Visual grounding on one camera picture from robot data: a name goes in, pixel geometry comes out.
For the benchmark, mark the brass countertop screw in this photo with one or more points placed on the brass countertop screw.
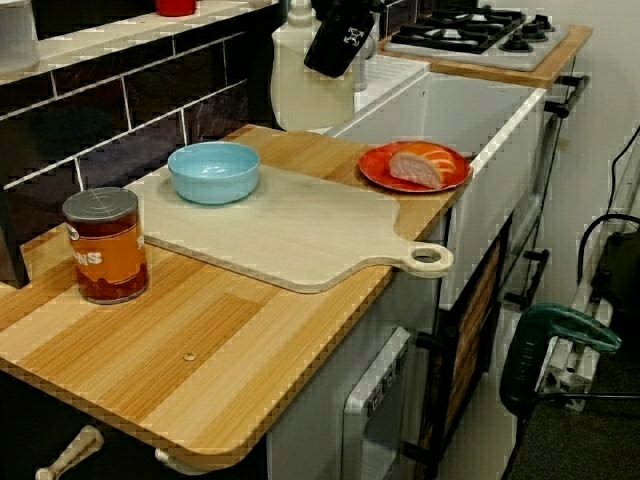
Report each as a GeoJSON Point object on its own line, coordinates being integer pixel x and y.
{"type": "Point", "coordinates": [190, 356]}

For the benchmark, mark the white tiled shelf ledge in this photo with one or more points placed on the white tiled shelf ledge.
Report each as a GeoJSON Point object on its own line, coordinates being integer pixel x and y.
{"type": "Point", "coordinates": [100, 42]}

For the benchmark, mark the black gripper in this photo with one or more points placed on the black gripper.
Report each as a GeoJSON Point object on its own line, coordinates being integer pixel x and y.
{"type": "Point", "coordinates": [350, 4]}

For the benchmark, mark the white peg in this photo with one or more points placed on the white peg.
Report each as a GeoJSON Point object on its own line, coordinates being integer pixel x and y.
{"type": "Point", "coordinates": [170, 457]}

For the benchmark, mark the light blue bowl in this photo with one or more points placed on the light blue bowl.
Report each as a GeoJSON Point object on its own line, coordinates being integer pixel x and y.
{"type": "Point", "coordinates": [215, 180]}

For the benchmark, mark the wooden peg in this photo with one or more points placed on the wooden peg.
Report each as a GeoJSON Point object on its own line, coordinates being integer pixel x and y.
{"type": "Point", "coordinates": [80, 445]}

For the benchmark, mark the orange beans can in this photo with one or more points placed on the orange beans can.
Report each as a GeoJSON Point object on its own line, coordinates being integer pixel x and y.
{"type": "Point", "coordinates": [110, 250]}

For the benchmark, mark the wood panel black frame door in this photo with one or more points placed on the wood panel black frame door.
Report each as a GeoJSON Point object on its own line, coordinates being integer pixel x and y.
{"type": "Point", "coordinates": [475, 320]}

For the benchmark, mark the white toy sink unit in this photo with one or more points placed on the white toy sink unit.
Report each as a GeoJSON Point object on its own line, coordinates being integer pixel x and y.
{"type": "Point", "coordinates": [500, 150]}

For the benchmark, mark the green power tool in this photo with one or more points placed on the green power tool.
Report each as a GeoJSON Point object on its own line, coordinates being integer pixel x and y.
{"type": "Point", "coordinates": [525, 360]}

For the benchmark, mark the red round plate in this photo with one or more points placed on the red round plate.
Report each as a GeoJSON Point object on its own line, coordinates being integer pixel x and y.
{"type": "Point", "coordinates": [375, 170]}

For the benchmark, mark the grey toy faucet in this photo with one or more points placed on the grey toy faucet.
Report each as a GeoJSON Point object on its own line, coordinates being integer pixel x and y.
{"type": "Point", "coordinates": [364, 75]}

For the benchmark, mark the white plastic detergent bottle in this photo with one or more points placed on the white plastic detergent bottle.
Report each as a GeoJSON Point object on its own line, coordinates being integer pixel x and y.
{"type": "Point", "coordinates": [305, 100]}

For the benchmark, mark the grey toy dishwasher door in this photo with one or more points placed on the grey toy dishwasher door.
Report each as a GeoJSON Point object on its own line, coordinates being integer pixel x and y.
{"type": "Point", "coordinates": [357, 400]}

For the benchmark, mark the red ketchup bottle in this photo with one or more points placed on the red ketchup bottle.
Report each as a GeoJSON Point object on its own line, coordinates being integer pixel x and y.
{"type": "Point", "coordinates": [175, 6]}

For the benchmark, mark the salmon nigiri sushi toy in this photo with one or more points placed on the salmon nigiri sushi toy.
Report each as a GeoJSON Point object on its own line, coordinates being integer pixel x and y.
{"type": "Point", "coordinates": [415, 167]}

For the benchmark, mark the toy gas stove top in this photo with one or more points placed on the toy gas stove top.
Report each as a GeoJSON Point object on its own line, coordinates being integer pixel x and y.
{"type": "Point", "coordinates": [530, 57]}

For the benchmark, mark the white toy kitchen cabinet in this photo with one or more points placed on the white toy kitchen cabinet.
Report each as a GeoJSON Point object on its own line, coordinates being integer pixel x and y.
{"type": "Point", "coordinates": [310, 425]}

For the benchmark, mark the aluminium profile bracket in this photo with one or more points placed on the aluminium profile bracket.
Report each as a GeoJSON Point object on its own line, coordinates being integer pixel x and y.
{"type": "Point", "coordinates": [565, 382]}

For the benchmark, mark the white cup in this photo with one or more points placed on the white cup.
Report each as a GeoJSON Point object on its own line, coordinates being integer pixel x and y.
{"type": "Point", "coordinates": [17, 35]}

